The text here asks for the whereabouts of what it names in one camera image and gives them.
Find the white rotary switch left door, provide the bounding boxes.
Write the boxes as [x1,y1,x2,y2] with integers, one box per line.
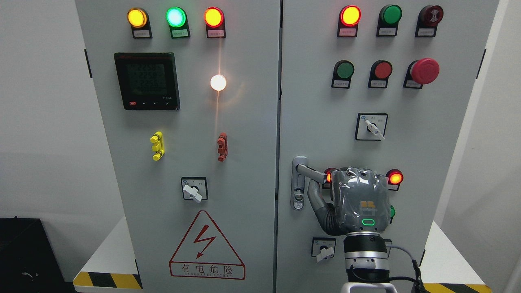
[180,177,208,203]

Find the red lit indicator middle left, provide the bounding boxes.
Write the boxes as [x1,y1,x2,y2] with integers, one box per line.
[322,167,337,190]

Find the green lit indicator light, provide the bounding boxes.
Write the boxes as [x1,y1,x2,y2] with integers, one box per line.
[165,6,190,39]

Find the red electric hazard warning sign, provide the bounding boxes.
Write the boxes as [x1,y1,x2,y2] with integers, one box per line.
[169,210,246,280]

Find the white platform with hazard stripes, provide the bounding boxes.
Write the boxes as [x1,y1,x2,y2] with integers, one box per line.
[73,218,492,293]

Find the white lit indicator light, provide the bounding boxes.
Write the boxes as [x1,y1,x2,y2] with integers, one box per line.
[210,74,227,92]

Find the red terminal connector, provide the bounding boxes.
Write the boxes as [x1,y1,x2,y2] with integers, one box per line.
[217,132,228,162]

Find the red push button upper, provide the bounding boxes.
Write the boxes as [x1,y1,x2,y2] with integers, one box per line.
[367,60,393,89]

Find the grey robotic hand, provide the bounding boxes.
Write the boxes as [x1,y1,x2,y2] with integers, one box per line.
[307,167,391,236]

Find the red lit indicator top right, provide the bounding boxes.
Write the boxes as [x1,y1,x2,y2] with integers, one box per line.
[337,5,361,38]

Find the black box bottom left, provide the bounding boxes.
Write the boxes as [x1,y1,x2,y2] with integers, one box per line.
[0,217,64,293]

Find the white lever selector switch upper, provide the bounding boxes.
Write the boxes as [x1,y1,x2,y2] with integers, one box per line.
[355,113,388,141]

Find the white rotary switch lower right door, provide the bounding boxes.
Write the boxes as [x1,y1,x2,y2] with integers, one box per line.
[311,237,336,263]

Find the dark red buzzer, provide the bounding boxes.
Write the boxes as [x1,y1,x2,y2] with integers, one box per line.
[415,5,444,37]

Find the red emergency stop mushroom button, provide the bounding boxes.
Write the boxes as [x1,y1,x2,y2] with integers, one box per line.
[403,58,440,89]

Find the silver cabinet door handle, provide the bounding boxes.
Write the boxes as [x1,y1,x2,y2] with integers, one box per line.
[291,156,327,211]

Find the red lit indicator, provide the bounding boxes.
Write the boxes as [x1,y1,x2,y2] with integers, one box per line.
[386,169,404,191]
[322,167,337,190]
[337,5,361,38]

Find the yellow terminal connector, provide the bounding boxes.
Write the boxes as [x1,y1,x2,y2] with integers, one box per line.
[149,131,164,161]

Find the green push button lower right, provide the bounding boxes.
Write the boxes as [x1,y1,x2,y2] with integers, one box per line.
[390,205,396,224]

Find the orange red indicator light left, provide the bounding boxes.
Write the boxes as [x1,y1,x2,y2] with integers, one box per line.
[204,6,226,38]

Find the grey cabinet right door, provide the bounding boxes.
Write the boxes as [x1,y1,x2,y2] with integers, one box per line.
[276,0,499,293]

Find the red lit indicator middle right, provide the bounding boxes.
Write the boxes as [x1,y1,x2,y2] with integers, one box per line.
[386,169,404,191]

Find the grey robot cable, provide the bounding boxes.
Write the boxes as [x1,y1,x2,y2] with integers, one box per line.
[385,243,428,293]

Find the grey cabinet left door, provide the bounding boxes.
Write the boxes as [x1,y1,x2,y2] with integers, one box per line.
[76,0,281,293]

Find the grey cabinet door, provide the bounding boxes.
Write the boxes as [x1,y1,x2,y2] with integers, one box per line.
[76,0,281,293]
[276,0,499,293]

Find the green indicator top right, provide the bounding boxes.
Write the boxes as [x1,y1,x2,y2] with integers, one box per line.
[377,5,403,37]

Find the white rotary switch door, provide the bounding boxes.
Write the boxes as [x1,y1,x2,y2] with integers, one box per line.
[311,237,336,263]
[180,177,208,203]

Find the green push button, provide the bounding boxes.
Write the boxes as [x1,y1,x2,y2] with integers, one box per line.
[331,60,354,89]
[390,205,396,224]

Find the black digital power meter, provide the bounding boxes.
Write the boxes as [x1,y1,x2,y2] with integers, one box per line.
[114,52,180,111]

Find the yellow indicator light top left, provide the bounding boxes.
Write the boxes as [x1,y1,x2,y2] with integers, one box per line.
[127,7,153,39]

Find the green push button upper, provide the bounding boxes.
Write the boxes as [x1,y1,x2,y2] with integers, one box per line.
[331,60,354,89]

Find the black knob selector switch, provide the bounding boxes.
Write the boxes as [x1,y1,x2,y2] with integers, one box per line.
[384,238,393,258]

